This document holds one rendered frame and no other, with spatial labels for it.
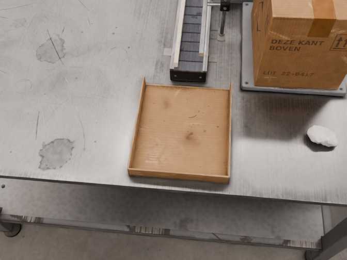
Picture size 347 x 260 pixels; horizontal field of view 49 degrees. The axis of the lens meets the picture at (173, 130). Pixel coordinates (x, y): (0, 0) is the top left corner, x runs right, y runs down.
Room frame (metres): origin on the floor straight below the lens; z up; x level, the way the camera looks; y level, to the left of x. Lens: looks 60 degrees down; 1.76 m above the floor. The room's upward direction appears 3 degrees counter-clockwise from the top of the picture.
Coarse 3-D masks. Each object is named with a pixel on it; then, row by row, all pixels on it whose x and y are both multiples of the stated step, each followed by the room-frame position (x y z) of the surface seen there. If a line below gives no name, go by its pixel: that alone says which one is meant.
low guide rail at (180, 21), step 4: (184, 0) 0.96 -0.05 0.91; (184, 4) 0.95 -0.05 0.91; (180, 8) 0.93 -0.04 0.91; (184, 8) 0.94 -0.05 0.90; (180, 12) 0.91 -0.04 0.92; (180, 16) 0.89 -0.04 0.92; (180, 20) 0.88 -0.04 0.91; (180, 24) 0.86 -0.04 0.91; (180, 28) 0.84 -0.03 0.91; (180, 32) 0.82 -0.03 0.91; (180, 36) 0.81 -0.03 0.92; (180, 40) 0.79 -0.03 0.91; (176, 44) 0.78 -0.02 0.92; (180, 44) 0.79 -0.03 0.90; (176, 48) 0.76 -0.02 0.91; (176, 52) 0.75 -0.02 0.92; (176, 56) 0.73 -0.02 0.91; (176, 60) 0.72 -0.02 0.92; (176, 64) 0.71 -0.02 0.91
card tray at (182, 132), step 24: (144, 96) 0.65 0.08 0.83; (168, 96) 0.65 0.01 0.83; (192, 96) 0.65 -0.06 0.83; (216, 96) 0.64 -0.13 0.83; (144, 120) 0.57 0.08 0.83; (168, 120) 0.57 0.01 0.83; (192, 120) 0.56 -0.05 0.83; (216, 120) 0.56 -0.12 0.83; (144, 144) 0.49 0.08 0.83; (168, 144) 0.49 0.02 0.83; (192, 144) 0.49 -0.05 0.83; (216, 144) 0.48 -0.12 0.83; (144, 168) 0.42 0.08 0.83; (168, 168) 0.42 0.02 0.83; (192, 168) 0.42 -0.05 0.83; (216, 168) 0.41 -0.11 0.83
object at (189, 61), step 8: (192, 0) 1.00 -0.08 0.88; (200, 0) 1.00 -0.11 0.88; (192, 8) 0.96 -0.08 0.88; (200, 8) 0.96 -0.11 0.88; (184, 16) 0.93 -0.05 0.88; (192, 16) 0.93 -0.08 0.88; (200, 16) 0.93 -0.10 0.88; (184, 24) 0.89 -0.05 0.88; (192, 24) 0.89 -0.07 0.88; (200, 24) 0.89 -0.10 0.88; (184, 32) 0.86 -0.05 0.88; (192, 32) 0.86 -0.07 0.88; (200, 32) 0.85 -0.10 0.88; (184, 40) 0.83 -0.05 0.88; (192, 40) 0.82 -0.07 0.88; (184, 48) 0.79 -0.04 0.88; (192, 48) 0.79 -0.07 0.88; (184, 56) 0.76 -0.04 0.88; (192, 56) 0.76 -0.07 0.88; (200, 56) 0.76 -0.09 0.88; (184, 64) 0.73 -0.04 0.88; (192, 64) 0.73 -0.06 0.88; (200, 64) 0.73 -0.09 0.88; (200, 72) 0.70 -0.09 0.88
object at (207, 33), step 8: (208, 0) 1.00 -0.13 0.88; (208, 8) 0.96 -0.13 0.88; (208, 16) 0.93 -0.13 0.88; (176, 24) 0.90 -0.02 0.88; (208, 24) 0.89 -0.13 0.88; (176, 32) 0.86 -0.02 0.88; (208, 32) 0.86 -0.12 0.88; (176, 40) 0.83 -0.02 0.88; (208, 40) 0.82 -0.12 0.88; (208, 48) 0.79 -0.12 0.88; (176, 72) 0.71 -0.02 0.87; (184, 72) 0.71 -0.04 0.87; (192, 72) 0.70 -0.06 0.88; (184, 80) 0.71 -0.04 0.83; (192, 80) 0.70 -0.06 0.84; (200, 80) 0.70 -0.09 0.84
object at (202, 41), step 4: (204, 0) 0.91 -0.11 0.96; (204, 4) 0.89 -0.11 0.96; (204, 8) 0.87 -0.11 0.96; (204, 12) 0.85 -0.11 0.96; (204, 16) 0.84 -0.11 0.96; (204, 20) 0.82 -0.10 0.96; (204, 24) 0.81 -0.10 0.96; (204, 28) 0.79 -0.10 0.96; (204, 32) 0.77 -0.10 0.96; (200, 36) 0.76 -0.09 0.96; (200, 40) 0.75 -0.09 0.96; (200, 44) 0.73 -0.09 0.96; (200, 48) 0.72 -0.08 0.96; (200, 52) 0.70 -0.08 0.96
